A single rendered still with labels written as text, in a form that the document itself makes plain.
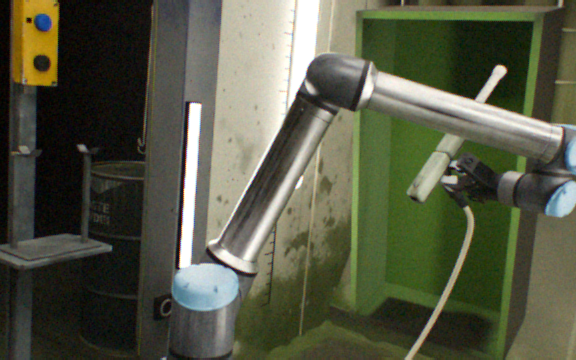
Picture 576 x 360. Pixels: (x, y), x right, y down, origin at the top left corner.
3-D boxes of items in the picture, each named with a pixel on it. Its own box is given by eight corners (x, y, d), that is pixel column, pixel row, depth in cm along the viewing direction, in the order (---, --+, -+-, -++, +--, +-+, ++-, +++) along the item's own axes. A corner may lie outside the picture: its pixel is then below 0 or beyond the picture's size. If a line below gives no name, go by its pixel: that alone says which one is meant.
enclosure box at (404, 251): (385, 281, 271) (396, 5, 232) (524, 319, 240) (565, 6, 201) (349, 317, 244) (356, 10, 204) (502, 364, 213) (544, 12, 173)
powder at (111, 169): (73, 166, 311) (73, 163, 311) (168, 165, 343) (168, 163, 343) (111, 184, 268) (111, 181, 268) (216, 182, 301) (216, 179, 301)
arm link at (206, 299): (160, 354, 134) (164, 279, 131) (179, 325, 151) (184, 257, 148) (227, 362, 133) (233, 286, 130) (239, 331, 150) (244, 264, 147)
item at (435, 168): (449, 239, 173) (414, 192, 160) (436, 234, 177) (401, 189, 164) (530, 113, 185) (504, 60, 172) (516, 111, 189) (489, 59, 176)
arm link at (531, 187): (584, 178, 145) (577, 218, 146) (535, 170, 154) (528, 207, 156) (565, 179, 139) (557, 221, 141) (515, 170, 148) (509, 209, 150)
